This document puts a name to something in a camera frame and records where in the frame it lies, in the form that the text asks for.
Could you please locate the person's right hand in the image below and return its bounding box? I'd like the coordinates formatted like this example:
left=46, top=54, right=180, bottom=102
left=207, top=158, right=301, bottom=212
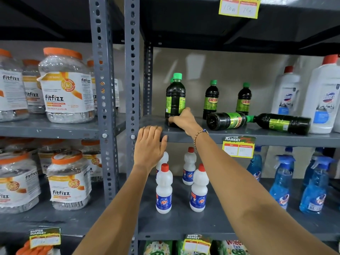
left=168, top=107, right=203, bottom=137

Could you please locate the person's left hand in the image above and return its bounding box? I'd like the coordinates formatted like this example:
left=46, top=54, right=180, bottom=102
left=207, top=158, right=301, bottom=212
left=134, top=126, right=168, bottom=173

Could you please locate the large dark green-capped bottle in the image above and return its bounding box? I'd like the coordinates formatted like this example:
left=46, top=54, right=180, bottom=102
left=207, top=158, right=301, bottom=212
left=165, top=73, right=186, bottom=128
left=252, top=113, right=311, bottom=136

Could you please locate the person's left forearm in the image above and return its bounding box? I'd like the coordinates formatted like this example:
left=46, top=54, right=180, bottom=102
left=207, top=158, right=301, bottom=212
left=72, top=165, right=152, bottom=255

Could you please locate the person's right forearm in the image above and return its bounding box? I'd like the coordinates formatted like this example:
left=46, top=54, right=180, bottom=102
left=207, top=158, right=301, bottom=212
left=193, top=131, right=338, bottom=255

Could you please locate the small white red-capped bottle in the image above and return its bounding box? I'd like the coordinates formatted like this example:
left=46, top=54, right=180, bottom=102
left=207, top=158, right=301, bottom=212
left=156, top=163, right=174, bottom=214
left=156, top=151, right=169, bottom=173
left=189, top=163, right=210, bottom=213
left=182, top=147, right=197, bottom=186

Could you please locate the small dark green-capped bottle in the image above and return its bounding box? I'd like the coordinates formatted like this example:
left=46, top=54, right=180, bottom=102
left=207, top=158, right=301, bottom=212
left=203, top=80, right=220, bottom=120
left=236, top=82, right=252, bottom=116
left=206, top=112, right=254, bottom=131

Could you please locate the clear jar with orange lid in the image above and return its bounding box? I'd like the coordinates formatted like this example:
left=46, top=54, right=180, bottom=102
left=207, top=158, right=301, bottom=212
left=87, top=59, right=120, bottom=116
left=46, top=150, right=92, bottom=211
left=80, top=140, right=104, bottom=183
left=37, top=142, right=71, bottom=174
left=22, top=59, right=46, bottom=114
left=37, top=47, right=96, bottom=124
left=0, top=152, right=41, bottom=214
left=0, top=48, right=30, bottom=123

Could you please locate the grey slotted metal shelf rack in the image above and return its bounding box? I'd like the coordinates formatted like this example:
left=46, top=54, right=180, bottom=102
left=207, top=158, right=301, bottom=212
left=0, top=0, right=127, bottom=255
left=124, top=0, right=340, bottom=255

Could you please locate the yellow shelf price tag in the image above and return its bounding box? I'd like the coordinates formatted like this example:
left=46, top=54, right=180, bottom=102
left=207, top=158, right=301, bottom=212
left=222, top=135, right=256, bottom=159
left=218, top=0, right=262, bottom=19
left=182, top=234, right=212, bottom=255
left=29, top=227, right=62, bottom=249

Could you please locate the green detergent packet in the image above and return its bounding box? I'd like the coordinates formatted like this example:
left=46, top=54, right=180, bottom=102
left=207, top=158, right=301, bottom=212
left=217, top=239, right=250, bottom=255
left=143, top=240, right=174, bottom=255

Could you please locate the large white red-capped bottle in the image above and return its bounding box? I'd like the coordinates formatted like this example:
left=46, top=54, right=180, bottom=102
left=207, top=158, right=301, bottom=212
left=271, top=66, right=301, bottom=116
left=301, top=54, right=340, bottom=135

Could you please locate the orange plastic item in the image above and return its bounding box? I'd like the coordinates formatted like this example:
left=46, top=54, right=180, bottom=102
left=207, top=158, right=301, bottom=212
left=15, top=240, right=54, bottom=255

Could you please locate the beaded wrist bracelet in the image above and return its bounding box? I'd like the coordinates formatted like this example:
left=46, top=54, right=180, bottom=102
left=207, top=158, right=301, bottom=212
left=193, top=129, right=209, bottom=151

